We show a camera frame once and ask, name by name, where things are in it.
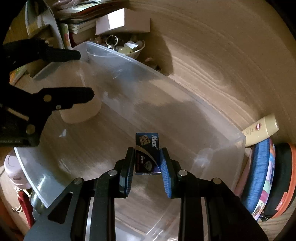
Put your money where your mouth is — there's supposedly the blue pencil pouch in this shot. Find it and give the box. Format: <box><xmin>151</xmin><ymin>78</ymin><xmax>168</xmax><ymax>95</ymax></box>
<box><xmin>241</xmin><ymin>138</ymin><xmax>275</xmax><ymax>220</ymax></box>

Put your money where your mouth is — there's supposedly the fruit pattern booklet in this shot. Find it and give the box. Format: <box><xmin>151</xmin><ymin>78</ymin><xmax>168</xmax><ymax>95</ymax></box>
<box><xmin>61</xmin><ymin>23</ymin><xmax>72</xmax><ymax>50</ymax></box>

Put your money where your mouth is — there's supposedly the translucent plastic cup container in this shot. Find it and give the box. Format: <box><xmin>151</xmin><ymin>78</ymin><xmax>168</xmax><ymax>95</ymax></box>
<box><xmin>35</xmin><ymin>60</ymin><xmax>102</xmax><ymax>124</ymax></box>

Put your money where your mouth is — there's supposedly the pink round case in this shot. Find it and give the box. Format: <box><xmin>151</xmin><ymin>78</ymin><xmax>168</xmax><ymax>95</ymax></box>
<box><xmin>4</xmin><ymin>150</ymin><xmax>31</xmax><ymax>189</ymax></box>

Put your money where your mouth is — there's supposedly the blue Max staples box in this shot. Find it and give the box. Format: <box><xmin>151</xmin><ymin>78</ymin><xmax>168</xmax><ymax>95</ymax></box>
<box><xmin>135</xmin><ymin>133</ymin><xmax>161</xmax><ymax>176</ymax></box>

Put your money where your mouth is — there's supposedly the glass bowl with trinkets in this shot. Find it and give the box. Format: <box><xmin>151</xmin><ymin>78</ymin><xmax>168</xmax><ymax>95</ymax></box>
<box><xmin>91</xmin><ymin>34</ymin><xmax>145</xmax><ymax>59</ymax></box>

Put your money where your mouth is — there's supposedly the clear plastic storage bin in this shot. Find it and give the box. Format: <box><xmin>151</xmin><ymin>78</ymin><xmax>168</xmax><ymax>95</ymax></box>
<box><xmin>14</xmin><ymin>41</ymin><xmax>247</xmax><ymax>241</ymax></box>

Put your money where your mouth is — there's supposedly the white folder board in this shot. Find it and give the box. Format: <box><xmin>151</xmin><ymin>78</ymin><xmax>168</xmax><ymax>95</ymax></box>
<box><xmin>25</xmin><ymin>1</ymin><xmax>65</xmax><ymax>49</ymax></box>

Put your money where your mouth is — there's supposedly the black orange round case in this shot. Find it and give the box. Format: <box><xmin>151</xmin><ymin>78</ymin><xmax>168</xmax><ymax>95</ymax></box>
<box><xmin>262</xmin><ymin>143</ymin><xmax>295</xmax><ymax>221</ymax></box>

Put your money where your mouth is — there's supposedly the cream lotion tube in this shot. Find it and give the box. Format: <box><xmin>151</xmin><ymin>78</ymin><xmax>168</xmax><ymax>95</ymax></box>
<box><xmin>242</xmin><ymin>113</ymin><xmax>279</xmax><ymax>148</ymax></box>

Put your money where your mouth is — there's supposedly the small pink white box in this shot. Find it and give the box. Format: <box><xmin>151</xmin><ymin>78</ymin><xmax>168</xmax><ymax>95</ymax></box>
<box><xmin>95</xmin><ymin>8</ymin><xmax>151</xmax><ymax>35</ymax></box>

